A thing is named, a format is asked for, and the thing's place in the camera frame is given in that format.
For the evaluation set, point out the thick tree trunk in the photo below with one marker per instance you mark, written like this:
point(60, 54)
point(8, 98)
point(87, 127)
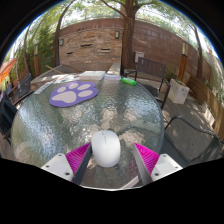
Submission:
point(127, 46)

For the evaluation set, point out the wooden lamp post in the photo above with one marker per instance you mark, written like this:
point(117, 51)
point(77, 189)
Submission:
point(182, 65)
point(36, 60)

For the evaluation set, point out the dark wall lamp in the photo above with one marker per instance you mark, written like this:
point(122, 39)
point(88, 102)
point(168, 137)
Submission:
point(61, 42)
point(117, 34)

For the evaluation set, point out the orange parasol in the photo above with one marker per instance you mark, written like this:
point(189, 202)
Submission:
point(6, 66)

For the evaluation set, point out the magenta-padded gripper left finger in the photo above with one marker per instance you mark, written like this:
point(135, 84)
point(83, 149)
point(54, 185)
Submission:
point(77, 159)

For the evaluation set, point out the purple paw-shaped mouse pad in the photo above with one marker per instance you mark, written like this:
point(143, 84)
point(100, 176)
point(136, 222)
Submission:
point(68, 96)

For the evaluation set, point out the black mesh garden chair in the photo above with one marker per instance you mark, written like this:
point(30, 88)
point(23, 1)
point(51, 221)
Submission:
point(203, 146)

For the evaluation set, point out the white number plate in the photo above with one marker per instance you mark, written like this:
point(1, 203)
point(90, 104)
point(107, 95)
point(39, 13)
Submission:
point(43, 87)

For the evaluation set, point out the blue and white packet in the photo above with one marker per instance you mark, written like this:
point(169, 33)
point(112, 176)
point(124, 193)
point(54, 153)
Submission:
point(112, 77)

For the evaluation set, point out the white planter box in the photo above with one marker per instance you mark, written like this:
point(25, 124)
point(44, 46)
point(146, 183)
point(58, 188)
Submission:
point(178, 92)

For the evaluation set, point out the wooden stick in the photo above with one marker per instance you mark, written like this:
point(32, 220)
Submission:
point(54, 69)

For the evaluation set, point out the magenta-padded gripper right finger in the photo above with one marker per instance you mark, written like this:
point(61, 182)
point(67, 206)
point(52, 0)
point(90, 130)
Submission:
point(148, 159)

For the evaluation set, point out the slender leaning tree trunk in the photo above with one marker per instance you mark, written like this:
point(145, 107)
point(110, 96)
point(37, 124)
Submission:
point(57, 43)

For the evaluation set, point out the black metal armchair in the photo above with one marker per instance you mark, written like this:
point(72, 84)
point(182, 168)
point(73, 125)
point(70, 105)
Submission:
point(25, 86)
point(6, 116)

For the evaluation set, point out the dark slatted-back chair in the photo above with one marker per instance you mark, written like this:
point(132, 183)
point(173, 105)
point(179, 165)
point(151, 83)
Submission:
point(151, 66)

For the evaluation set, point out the grey electrical box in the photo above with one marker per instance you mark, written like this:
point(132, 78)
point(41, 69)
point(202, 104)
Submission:
point(139, 56)

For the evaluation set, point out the white computer mouse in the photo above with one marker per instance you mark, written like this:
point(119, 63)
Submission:
point(106, 149)

